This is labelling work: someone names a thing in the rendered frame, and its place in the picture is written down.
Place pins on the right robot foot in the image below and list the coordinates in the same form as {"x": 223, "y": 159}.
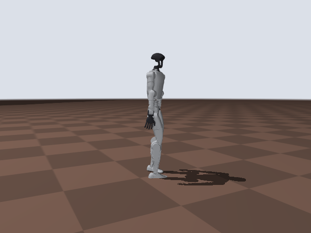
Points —
{"x": 151, "y": 175}

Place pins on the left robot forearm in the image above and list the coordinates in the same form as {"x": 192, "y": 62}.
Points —
{"x": 159, "y": 103}

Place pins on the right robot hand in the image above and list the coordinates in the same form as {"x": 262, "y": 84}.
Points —
{"x": 150, "y": 120}

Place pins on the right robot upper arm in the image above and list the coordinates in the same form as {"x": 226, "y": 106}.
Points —
{"x": 150, "y": 78}

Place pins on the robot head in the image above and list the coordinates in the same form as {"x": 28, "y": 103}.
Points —
{"x": 158, "y": 57}

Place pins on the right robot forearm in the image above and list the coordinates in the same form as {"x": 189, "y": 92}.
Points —
{"x": 151, "y": 100}

